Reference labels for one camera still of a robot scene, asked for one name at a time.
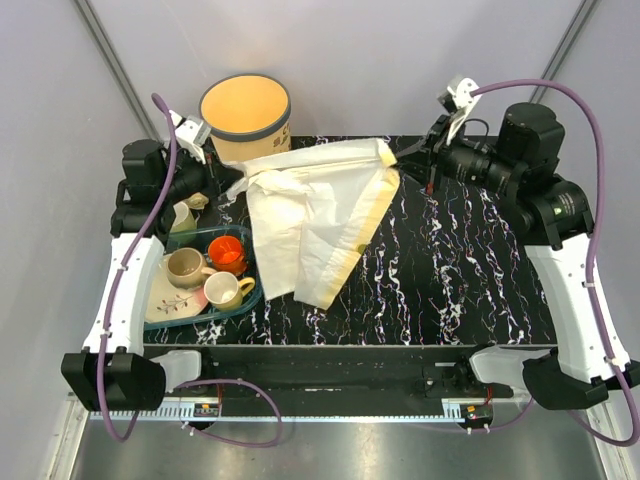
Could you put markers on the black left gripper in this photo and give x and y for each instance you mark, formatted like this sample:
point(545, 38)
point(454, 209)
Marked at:
point(216, 178)

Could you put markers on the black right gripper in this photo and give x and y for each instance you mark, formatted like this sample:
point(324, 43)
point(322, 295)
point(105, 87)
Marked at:
point(417, 163)

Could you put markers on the white trash bag roll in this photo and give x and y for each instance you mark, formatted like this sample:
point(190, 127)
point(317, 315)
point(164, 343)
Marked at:
point(198, 201)

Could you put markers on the detached white trash bag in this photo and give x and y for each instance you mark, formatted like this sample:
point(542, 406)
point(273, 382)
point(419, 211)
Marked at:
point(313, 211)

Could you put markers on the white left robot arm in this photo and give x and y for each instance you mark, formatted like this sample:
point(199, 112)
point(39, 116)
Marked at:
point(111, 371)

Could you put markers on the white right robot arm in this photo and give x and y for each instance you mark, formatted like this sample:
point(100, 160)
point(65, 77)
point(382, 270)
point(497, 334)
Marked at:
point(551, 218)

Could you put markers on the yellow trash bin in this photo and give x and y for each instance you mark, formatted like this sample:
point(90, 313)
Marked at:
point(249, 117)

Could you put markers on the light green mug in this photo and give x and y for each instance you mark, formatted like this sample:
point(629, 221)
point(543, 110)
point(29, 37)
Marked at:
point(184, 219)

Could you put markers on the orange black mug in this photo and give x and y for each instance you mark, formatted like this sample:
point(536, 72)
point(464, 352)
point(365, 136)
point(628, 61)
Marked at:
point(227, 254)

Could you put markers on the beige ceramic cup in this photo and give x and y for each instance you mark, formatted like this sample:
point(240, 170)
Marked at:
point(188, 269)

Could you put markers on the yellow white mug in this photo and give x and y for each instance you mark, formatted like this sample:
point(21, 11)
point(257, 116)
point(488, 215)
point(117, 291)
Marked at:
point(225, 292)

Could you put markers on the cream pink floral plate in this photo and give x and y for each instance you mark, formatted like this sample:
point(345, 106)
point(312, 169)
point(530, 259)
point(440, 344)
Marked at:
point(167, 303)

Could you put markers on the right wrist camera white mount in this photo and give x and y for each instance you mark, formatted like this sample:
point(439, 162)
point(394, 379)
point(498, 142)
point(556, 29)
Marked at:
point(458, 101)

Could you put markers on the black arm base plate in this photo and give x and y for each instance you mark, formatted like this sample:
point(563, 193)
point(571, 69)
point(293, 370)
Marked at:
point(411, 369)

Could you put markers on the aluminium front rail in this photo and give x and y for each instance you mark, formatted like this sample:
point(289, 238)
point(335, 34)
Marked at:
point(324, 406)

